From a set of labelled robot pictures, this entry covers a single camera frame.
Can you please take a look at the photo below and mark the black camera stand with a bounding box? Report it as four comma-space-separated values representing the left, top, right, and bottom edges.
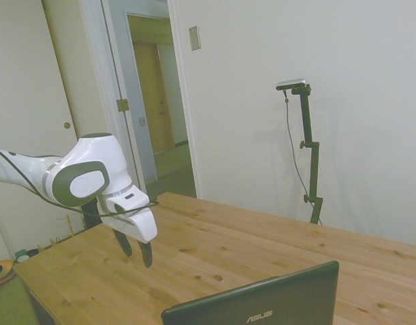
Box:
291, 85, 324, 225

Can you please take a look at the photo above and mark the black upright box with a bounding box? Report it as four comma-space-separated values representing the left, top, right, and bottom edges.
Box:
83, 200, 102, 232

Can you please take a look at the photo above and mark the grey camera cable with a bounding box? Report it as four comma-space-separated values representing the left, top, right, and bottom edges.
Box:
283, 90, 312, 201

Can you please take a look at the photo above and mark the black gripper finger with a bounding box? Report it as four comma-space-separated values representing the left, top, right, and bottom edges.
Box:
112, 228, 133, 259
137, 240, 154, 269

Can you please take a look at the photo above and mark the beige wall switch plate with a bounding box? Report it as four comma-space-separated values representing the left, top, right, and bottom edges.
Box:
188, 25, 202, 51

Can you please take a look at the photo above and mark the orange and green bowl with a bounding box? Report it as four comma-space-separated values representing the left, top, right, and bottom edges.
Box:
0, 259, 16, 288

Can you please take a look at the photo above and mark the white open door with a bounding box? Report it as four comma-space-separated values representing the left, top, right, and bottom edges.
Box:
101, 0, 158, 186

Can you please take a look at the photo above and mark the small wooden rack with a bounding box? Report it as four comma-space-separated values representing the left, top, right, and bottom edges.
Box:
50, 215, 87, 244

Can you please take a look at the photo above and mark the wooden hallway door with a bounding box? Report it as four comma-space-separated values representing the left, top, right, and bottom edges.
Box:
133, 43, 177, 154

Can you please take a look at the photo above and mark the black ASUS laptop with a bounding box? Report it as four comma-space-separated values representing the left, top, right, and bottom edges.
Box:
160, 260, 340, 325

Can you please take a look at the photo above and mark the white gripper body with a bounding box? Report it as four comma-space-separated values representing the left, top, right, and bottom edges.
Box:
99, 202, 158, 244

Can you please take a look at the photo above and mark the grey camera on stand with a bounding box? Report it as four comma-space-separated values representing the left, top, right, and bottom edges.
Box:
275, 78, 310, 91

